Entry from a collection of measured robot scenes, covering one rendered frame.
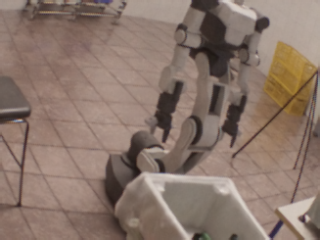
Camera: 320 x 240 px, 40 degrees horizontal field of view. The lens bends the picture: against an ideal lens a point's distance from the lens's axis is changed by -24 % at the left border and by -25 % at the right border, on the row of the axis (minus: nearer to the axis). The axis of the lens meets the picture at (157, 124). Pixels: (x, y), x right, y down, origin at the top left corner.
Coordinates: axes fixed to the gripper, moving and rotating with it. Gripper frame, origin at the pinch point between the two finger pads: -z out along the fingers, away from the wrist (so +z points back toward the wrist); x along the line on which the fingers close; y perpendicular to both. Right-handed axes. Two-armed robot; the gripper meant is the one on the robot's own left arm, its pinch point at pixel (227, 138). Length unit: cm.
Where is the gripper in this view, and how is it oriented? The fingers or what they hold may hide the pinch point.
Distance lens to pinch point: 290.4
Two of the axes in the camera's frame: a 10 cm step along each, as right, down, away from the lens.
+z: 2.6, -9.3, -2.4
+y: 8.2, 0.9, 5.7
